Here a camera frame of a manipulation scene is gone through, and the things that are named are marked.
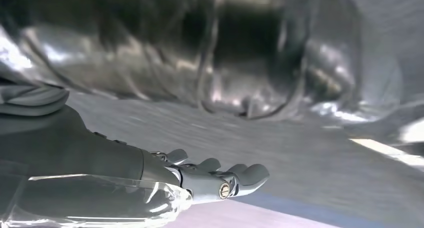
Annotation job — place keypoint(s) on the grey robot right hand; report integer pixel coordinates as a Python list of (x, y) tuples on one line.
[(82, 160)]

